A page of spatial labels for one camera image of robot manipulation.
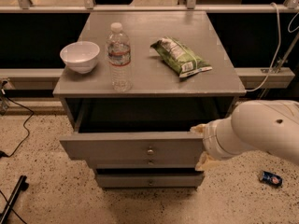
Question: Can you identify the grey drawer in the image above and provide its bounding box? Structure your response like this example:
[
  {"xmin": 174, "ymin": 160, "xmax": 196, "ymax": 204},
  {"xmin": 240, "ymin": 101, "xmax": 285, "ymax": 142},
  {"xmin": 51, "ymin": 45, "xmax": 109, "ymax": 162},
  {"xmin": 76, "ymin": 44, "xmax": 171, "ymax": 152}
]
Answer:
[
  {"xmin": 95, "ymin": 160, "xmax": 196, "ymax": 169},
  {"xmin": 95, "ymin": 173, "xmax": 204, "ymax": 189},
  {"xmin": 59, "ymin": 99, "xmax": 225, "ymax": 169}
]

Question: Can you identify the white cable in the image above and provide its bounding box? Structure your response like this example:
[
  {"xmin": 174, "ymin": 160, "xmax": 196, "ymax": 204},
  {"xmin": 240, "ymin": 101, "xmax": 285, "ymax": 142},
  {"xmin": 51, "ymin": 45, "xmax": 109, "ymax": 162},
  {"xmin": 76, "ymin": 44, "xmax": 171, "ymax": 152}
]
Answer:
[{"xmin": 245, "ymin": 2, "xmax": 282, "ymax": 93}]

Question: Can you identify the grey middle drawer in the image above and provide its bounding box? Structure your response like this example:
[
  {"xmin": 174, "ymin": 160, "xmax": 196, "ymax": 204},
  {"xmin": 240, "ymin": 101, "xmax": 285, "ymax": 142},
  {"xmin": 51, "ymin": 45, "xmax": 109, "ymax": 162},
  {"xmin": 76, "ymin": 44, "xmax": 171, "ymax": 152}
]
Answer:
[{"xmin": 95, "ymin": 160, "xmax": 196, "ymax": 169}]

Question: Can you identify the clear plastic water bottle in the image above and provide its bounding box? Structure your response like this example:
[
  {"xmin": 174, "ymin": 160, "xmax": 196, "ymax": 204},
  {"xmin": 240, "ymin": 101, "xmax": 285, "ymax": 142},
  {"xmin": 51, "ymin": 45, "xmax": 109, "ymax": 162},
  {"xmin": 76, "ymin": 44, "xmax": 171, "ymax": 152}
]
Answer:
[{"xmin": 106, "ymin": 22, "xmax": 132, "ymax": 92}]

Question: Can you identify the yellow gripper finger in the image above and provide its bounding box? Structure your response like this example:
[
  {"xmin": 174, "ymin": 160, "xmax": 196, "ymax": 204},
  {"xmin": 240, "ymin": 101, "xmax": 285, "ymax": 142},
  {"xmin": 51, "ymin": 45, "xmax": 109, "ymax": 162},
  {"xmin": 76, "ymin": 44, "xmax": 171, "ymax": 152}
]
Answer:
[
  {"xmin": 190, "ymin": 124, "xmax": 206, "ymax": 138},
  {"xmin": 195, "ymin": 151, "xmax": 221, "ymax": 172}
]

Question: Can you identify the black stand base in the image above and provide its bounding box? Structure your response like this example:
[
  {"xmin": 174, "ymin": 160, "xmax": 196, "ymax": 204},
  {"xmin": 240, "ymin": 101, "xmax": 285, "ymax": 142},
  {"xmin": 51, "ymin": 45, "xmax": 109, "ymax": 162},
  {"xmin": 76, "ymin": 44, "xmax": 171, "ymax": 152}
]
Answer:
[{"xmin": 0, "ymin": 175, "xmax": 29, "ymax": 224}]

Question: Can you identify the metal railing frame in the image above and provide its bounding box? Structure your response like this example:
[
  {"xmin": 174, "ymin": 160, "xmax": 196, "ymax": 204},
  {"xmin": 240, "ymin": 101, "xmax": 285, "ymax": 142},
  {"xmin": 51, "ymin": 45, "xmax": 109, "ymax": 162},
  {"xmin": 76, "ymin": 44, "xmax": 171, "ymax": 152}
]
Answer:
[{"xmin": 0, "ymin": 0, "xmax": 298, "ymax": 13}]

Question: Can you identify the grey top drawer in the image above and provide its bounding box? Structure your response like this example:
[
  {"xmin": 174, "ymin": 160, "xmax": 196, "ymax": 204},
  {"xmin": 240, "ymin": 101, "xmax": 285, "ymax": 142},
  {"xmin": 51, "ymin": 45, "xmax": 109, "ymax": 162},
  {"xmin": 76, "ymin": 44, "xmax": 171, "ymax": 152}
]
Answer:
[{"xmin": 59, "ymin": 99, "xmax": 225, "ymax": 169}]

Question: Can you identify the green chip bag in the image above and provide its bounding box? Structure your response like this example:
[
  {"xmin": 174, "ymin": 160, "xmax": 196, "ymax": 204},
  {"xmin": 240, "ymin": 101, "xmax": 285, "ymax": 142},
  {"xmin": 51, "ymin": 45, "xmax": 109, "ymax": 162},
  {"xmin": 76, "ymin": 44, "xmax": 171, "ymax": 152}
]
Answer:
[{"xmin": 150, "ymin": 36, "xmax": 212, "ymax": 78}]

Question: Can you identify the grey wooden drawer cabinet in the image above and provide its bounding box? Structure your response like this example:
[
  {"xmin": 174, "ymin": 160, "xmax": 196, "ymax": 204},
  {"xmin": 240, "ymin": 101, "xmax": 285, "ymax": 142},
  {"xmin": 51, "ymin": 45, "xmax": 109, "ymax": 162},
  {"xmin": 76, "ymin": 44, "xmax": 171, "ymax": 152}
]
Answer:
[{"xmin": 54, "ymin": 10, "xmax": 245, "ymax": 177}]

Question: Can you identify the blue soda can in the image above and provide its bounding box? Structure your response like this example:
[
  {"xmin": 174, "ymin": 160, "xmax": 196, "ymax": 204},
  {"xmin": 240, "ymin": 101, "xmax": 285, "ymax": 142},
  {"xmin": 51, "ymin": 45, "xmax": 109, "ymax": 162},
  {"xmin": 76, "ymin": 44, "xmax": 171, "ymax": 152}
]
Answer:
[{"xmin": 259, "ymin": 171, "xmax": 283, "ymax": 188}]

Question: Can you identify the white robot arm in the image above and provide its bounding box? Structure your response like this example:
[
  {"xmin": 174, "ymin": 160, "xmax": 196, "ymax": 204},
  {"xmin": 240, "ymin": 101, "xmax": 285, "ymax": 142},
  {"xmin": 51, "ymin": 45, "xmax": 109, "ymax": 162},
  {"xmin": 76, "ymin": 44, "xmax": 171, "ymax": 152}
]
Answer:
[{"xmin": 191, "ymin": 100, "xmax": 299, "ymax": 171}]

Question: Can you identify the black cable on floor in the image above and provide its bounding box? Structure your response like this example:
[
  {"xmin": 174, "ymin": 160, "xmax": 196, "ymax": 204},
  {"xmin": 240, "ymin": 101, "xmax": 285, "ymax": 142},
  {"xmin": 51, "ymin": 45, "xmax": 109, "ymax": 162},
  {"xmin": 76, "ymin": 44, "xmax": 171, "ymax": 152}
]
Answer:
[{"xmin": 0, "ymin": 94, "xmax": 36, "ymax": 159}]

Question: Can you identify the grey bottom drawer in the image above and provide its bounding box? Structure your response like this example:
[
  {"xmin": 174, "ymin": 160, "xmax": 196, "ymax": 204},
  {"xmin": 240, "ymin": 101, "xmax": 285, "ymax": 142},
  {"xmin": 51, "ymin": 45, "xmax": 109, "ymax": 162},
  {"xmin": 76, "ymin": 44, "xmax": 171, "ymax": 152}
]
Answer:
[{"xmin": 95, "ymin": 173, "xmax": 204, "ymax": 189}]

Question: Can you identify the white ceramic bowl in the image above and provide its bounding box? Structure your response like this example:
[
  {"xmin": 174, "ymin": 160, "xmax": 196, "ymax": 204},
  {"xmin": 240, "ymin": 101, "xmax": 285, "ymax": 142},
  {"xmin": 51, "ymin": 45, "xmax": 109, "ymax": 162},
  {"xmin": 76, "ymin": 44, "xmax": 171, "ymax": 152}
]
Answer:
[{"xmin": 60, "ymin": 41, "xmax": 100, "ymax": 74}]

